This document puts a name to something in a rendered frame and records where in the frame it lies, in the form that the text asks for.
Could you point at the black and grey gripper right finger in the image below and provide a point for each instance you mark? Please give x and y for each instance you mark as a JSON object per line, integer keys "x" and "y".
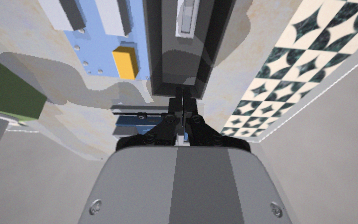
{"x": 201, "y": 134}

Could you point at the yellow rectangular block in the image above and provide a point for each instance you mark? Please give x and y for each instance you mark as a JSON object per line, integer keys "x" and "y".
{"x": 125, "y": 59}

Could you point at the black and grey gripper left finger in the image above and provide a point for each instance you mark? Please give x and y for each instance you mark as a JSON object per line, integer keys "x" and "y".
{"x": 164, "y": 133}

